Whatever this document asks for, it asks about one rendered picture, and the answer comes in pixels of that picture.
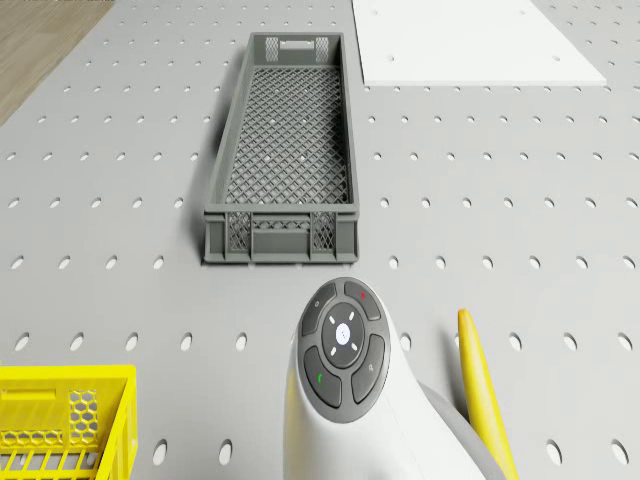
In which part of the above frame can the dark grey basket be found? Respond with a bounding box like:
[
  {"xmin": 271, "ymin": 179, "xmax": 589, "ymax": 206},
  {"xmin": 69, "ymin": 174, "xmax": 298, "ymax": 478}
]
[{"xmin": 202, "ymin": 31, "xmax": 361, "ymax": 267}]

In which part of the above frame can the banana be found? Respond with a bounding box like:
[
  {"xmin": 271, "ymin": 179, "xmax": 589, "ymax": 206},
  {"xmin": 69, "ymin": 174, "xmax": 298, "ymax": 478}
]
[{"xmin": 456, "ymin": 308, "xmax": 522, "ymax": 480}]

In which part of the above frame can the white board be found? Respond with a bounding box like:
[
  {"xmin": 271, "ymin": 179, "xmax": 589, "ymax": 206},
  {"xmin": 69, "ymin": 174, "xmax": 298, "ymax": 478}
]
[{"xmin": 351, "ymin": 0, "xmax": 608, "ymax": 88}]

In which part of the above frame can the yellow basket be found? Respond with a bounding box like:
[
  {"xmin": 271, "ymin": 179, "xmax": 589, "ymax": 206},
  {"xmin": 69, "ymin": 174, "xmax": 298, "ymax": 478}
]
[{"xmin": 0, "ymin": 364, "xmax": 139, "ymax": 480}]

